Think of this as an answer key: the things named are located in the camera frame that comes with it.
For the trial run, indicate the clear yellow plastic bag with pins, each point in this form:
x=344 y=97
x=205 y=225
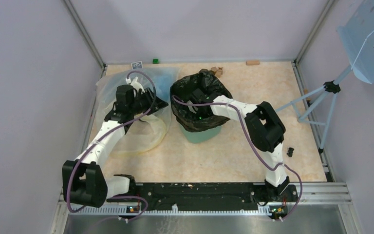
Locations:
x=150 y=130

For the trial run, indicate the small wooden toy pieces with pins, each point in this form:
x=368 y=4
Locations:
x=218 y=71

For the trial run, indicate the wooden block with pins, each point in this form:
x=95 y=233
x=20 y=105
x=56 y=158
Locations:
x=252 y=62

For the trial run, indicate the small black plastic part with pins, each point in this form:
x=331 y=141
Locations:
x=290 y=151

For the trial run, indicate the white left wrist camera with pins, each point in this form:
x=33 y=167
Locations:
x=136 y=84

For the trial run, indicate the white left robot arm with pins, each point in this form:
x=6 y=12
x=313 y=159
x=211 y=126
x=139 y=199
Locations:
x=83 y=180

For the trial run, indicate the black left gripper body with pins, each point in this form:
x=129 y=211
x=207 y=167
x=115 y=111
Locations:
x=142 y=102

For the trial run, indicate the green plastic trash bin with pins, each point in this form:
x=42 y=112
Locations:
x=199 y=137

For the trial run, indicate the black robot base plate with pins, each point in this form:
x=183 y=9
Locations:
x=233 y=196

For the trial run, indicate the light blue tripod stand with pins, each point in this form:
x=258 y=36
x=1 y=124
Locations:
x=328 y=88

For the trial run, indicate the black trash bag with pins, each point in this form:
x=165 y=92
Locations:
x=197 y=122

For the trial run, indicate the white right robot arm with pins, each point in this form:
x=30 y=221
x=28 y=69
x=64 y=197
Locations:
x=262 y=128

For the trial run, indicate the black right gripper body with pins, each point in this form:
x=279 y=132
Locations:
x=200 y=115

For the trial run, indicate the white toothed cable rail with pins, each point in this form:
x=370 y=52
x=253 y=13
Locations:
x=130 y=210

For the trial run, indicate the blue white card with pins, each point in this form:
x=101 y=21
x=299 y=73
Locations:
x=137 y=65

